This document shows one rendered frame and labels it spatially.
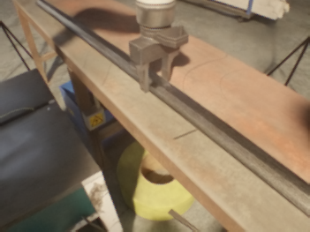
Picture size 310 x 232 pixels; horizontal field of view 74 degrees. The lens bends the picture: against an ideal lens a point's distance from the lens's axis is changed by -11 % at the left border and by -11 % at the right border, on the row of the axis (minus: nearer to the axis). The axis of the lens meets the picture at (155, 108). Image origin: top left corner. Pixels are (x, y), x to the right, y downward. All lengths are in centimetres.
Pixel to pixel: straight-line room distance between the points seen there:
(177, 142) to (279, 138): 25
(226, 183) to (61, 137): 44
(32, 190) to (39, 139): 16
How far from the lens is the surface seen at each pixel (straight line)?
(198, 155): 50
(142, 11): 52
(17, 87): 91
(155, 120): 56
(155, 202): 111
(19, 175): 63
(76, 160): 60
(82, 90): 100
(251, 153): 51
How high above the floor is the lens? 121
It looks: 44 degrees down
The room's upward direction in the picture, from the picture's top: straight up
